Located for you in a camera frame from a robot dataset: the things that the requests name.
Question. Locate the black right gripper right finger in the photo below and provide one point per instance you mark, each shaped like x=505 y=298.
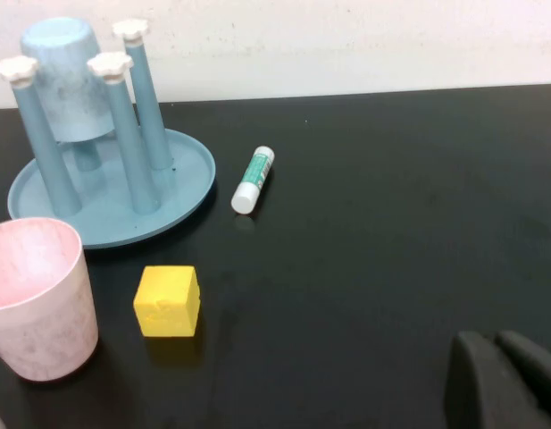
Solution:
x=538 y=371

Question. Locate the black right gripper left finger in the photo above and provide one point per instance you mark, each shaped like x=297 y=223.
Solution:
x=480 y=389

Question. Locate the pink plastic cup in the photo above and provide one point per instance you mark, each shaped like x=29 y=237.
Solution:
x=34 y=304

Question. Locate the blue cup stand with posts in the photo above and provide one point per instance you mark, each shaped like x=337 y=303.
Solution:
x=114 y=210

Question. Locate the light blue plastic cup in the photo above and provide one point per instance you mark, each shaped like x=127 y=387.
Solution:
x=69 y=89

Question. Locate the white green glue stick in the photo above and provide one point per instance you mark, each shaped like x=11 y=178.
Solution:
x=253 y=179

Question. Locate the yellow cube block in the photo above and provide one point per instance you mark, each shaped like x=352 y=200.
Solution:
x=168 y=304

